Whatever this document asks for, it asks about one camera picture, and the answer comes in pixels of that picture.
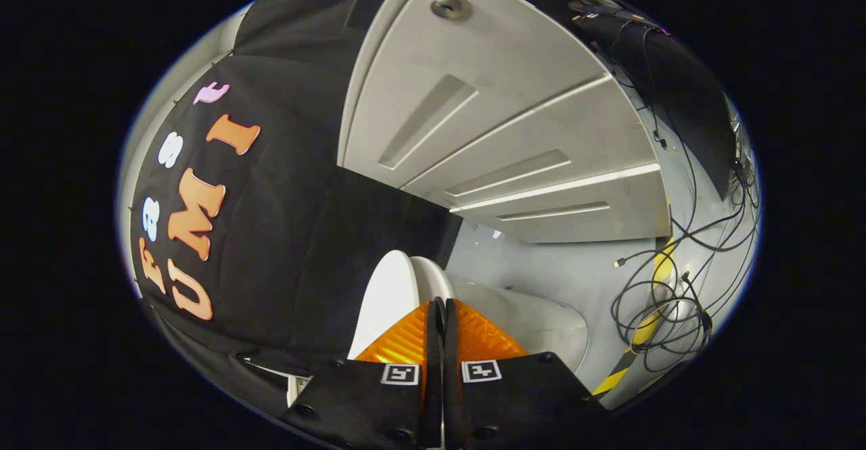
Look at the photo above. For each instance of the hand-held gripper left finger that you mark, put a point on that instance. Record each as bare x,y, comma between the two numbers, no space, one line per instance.
379,402

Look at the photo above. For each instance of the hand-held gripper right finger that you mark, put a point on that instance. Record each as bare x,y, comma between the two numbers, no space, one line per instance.
514,396

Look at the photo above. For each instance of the white toilet lid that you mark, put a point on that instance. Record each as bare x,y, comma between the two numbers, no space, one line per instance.
385,301

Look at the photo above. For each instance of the white toilet bowl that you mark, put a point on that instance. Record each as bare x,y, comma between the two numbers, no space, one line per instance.
534,321

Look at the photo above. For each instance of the white toilet tank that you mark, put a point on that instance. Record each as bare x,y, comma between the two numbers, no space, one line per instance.
298,389

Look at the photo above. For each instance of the yellow black floor tape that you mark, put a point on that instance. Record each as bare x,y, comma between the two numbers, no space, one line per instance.
609,382

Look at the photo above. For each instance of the black backdrop cloth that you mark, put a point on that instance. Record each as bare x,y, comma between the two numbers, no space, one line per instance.
291,233

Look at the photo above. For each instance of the white drawer cabinet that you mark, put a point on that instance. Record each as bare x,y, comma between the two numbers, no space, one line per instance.
541,132

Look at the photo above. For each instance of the dark cloth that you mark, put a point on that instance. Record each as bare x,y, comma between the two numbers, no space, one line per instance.
683,98

